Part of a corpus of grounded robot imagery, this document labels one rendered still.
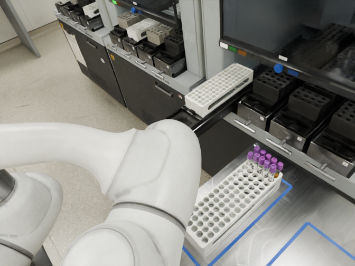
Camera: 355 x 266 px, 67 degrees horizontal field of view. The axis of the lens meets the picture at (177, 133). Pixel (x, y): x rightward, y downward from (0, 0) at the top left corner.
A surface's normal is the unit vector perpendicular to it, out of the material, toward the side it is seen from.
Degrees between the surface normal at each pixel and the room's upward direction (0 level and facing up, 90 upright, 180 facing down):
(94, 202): 0
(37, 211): 87
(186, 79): 0
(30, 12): 90
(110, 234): 4
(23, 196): 53
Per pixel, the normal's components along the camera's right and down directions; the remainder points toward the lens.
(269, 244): -0.13, -0.68
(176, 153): 0.34, -0.58
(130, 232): 0.48, -0.87
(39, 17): 0.65, 0.49
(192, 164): 0.74, -0.31
